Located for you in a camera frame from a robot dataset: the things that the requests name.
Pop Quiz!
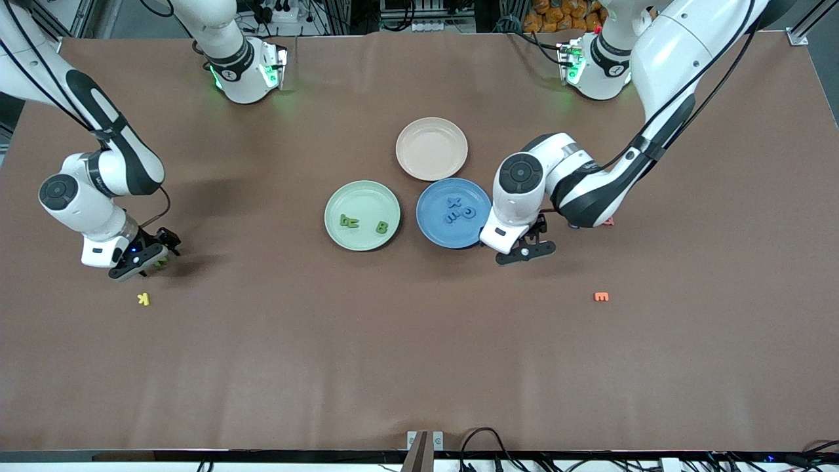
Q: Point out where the blue round plate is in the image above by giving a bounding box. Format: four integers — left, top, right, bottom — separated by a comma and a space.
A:
416, 178, 493, 249

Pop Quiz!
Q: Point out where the beige round plate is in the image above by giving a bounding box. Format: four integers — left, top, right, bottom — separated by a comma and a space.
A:
395, 117, 469, 182

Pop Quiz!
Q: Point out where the green round plate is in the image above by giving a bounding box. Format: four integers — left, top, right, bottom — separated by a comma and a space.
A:
324, 180, 401, 252

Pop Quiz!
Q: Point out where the brown table cover sheet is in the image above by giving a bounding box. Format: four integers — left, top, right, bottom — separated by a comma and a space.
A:
0, 31, 839, 453

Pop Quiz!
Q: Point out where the orange mesh bag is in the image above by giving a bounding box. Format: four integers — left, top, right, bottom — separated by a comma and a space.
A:
524, 0, 607, 33

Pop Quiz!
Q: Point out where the white power strip with plugs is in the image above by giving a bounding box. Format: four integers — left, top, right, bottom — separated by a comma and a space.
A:
265, 3, 303, 24

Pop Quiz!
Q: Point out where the dark equipment rack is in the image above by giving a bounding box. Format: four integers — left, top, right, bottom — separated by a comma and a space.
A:
379, 0, 478, 33

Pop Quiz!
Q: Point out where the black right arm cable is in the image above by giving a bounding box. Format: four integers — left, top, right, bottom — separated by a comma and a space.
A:
0, 0, 172, 230

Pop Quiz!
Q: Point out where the looped black cable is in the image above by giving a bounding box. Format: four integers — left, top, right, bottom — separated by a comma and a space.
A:
459, 427, 518, 472

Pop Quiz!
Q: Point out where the small metal bracket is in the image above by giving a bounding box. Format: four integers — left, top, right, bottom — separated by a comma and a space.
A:
406, 431, 444, 453

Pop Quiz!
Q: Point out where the plain aluminium frame profile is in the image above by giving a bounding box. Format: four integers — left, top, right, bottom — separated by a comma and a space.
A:
69, 0, 99, 38

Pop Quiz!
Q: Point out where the grey camera pole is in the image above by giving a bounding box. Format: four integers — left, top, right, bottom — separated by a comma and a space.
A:
400, 431, 429, 472

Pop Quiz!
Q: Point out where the aluminium frame profile with bracket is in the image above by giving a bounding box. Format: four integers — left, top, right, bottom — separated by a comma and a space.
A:
787, 0, 839, 47

